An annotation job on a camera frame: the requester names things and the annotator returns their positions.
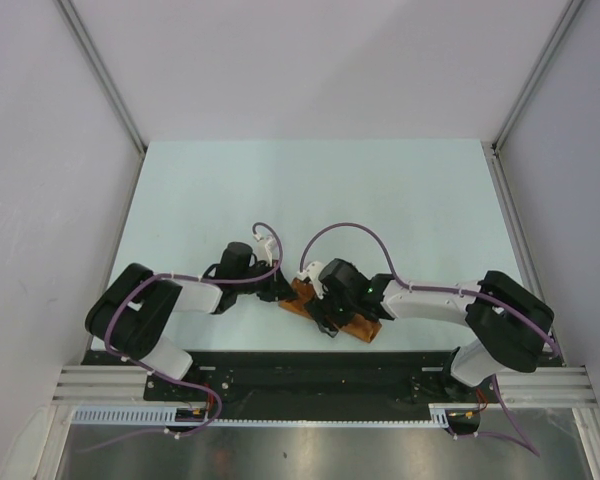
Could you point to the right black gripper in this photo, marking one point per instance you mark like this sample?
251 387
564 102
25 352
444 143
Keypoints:
317 309

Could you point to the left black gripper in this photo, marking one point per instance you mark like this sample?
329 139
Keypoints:
276 288

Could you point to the orange cloth napkin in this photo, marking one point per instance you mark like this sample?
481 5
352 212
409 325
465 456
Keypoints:
304 302

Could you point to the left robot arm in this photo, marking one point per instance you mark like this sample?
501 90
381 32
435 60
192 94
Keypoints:
133 312

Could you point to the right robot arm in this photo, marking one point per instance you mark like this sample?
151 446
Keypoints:
511 326

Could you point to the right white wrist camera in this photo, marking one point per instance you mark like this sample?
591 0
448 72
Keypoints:
310 275

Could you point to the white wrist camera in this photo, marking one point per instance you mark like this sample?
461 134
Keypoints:
310 275
265 248

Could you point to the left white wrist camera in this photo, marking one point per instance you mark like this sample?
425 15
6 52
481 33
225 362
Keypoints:
265 248

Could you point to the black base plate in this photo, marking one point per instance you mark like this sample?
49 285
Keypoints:
319 387

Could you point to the aluminium frame rail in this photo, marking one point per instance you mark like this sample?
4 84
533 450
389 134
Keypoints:
100 385

